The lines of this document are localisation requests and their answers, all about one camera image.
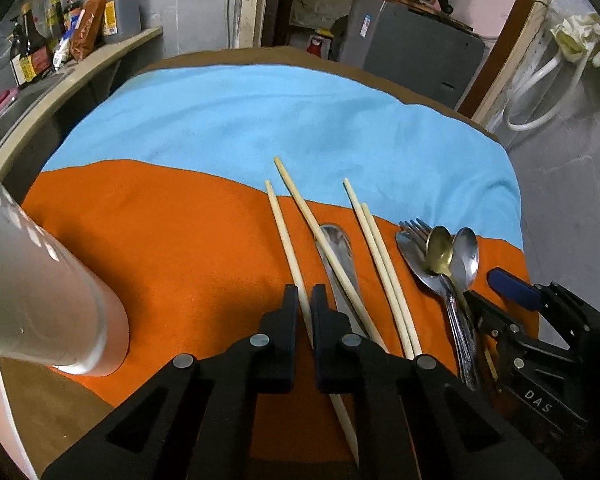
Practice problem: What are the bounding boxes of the white hose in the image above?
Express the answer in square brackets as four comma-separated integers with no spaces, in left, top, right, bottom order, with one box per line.
[500,44,598,134]

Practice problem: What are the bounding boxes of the orange cloth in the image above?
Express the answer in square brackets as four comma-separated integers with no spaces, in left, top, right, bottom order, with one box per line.
[1,160,528,471]

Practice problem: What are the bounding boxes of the dark soy sauce bottle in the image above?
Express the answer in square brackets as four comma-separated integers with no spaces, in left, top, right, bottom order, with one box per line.
[10,2,52,89]

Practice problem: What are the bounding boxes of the small steel spoon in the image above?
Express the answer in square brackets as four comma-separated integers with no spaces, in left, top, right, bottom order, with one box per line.
[451,228,479,292]

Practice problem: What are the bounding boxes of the small brass spoon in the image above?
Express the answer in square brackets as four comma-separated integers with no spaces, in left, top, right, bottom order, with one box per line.
[426,226,471,323]

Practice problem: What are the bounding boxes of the brown snack packet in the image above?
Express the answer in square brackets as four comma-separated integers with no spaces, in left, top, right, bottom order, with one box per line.
[71,0,107,62]

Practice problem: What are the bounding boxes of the white plastic utensil cup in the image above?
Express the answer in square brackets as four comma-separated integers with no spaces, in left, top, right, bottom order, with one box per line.
[0,182,130,376]

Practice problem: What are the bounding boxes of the large steel spoon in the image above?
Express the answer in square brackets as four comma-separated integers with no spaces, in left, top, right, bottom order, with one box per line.
[396,231,481,392]

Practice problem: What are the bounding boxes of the cream rubber gloves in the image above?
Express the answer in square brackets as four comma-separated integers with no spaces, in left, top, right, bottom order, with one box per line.
[550,13,600,87]

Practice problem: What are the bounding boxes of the wooden chopstick over knife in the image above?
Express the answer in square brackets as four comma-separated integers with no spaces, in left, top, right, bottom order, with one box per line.
[274,156,388,351]

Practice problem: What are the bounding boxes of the light blue cloth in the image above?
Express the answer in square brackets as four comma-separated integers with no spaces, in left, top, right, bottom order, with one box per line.
[47,65,522,247]

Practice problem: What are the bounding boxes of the large dark sauce jug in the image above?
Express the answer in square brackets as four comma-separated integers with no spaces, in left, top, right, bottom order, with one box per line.
[102,0,142,44]

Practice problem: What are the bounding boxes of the grey cabinet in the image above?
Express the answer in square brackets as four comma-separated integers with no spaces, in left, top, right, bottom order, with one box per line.
[338,0,486,108]

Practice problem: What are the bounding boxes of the steel table knife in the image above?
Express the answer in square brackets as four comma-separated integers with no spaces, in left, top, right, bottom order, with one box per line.
[315,223,368,337]

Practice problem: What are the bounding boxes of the steel fork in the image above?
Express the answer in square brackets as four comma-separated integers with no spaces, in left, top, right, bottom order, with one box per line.
[400,219,431,256]

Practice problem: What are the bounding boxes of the wooden chopstick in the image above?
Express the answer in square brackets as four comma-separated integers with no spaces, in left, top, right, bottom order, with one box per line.
[343,178,415,359]
[264,180,360,465]
[362,203,422,356]
[274,156,388,351]

